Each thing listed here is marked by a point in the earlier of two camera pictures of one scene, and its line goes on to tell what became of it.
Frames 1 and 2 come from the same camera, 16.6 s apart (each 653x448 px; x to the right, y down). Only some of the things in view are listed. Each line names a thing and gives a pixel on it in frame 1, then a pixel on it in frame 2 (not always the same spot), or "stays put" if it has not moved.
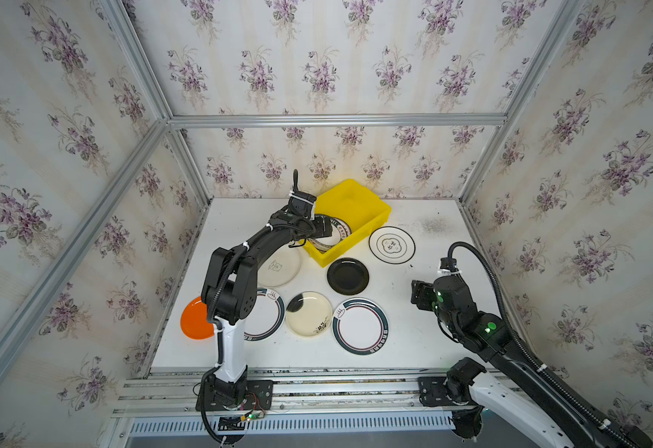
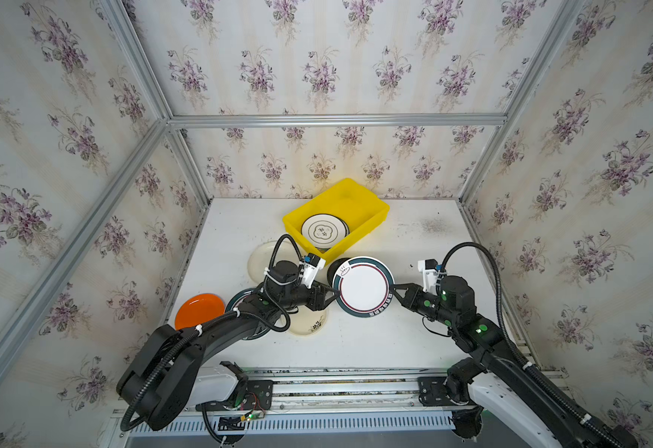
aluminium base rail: x=304 y=400 stays put
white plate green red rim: x=360 y=326 to x=365 y=286
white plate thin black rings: x=392 y=245 to x=324 y=230
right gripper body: x=422 y=294 stays put
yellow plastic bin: x=363 y=210 stays put
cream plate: x=309 y=314 stays put
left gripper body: x=320 y=227 to x=315 y=297
